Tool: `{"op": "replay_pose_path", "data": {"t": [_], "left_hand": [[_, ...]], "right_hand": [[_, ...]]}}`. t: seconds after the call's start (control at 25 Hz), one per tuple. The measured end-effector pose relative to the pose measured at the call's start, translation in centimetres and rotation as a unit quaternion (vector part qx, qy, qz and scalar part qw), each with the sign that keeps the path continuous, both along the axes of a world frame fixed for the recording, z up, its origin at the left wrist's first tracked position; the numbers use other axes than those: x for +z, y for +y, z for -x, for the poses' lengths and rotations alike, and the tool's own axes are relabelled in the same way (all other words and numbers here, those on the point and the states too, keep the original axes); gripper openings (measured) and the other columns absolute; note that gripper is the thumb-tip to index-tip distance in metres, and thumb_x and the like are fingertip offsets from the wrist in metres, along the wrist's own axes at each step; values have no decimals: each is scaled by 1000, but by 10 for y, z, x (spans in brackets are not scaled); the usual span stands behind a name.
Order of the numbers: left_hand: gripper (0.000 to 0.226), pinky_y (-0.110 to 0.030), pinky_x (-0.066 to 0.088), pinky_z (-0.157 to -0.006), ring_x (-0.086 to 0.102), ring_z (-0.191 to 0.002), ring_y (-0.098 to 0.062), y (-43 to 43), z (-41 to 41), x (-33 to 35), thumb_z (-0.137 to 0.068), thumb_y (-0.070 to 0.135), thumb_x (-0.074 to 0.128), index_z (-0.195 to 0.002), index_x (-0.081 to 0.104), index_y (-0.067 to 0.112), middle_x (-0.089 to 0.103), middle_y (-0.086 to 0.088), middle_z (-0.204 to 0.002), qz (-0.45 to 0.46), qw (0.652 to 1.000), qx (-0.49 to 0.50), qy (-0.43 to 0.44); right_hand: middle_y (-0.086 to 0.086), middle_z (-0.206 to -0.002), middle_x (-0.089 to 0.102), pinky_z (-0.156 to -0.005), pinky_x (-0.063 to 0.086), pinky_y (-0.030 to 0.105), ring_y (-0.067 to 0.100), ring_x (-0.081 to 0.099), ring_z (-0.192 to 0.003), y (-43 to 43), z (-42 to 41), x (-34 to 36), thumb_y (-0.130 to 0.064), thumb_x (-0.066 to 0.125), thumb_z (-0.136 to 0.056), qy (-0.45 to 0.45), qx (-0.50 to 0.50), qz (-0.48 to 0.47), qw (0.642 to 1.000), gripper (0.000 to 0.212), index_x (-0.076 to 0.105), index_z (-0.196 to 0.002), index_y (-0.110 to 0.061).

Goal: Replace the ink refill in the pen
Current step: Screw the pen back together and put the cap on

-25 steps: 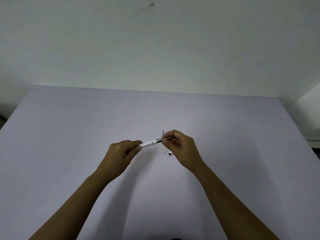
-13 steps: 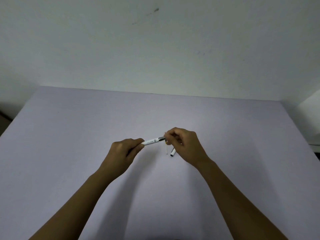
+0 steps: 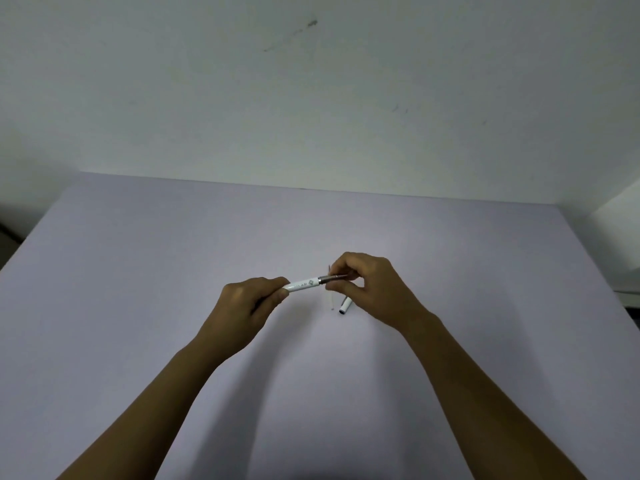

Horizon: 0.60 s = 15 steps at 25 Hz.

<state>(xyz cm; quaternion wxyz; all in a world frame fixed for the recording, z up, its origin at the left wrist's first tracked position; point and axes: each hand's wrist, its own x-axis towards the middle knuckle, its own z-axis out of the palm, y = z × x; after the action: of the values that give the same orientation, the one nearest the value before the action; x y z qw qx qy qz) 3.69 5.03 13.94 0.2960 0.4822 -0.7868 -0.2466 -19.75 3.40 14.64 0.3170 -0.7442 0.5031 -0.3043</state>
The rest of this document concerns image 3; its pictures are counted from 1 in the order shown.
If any person's right hand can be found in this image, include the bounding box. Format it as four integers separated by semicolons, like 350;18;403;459
326;252;442;337

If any person's left hand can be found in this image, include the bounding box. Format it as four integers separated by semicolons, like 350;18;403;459
192;277;291;364

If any white pen with dark grip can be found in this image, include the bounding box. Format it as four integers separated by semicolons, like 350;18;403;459
282;274;352;294

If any person's left forearm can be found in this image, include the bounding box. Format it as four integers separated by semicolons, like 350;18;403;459
56;343;237;480

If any person's right forearm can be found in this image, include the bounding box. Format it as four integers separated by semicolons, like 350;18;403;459
400;315;589;480

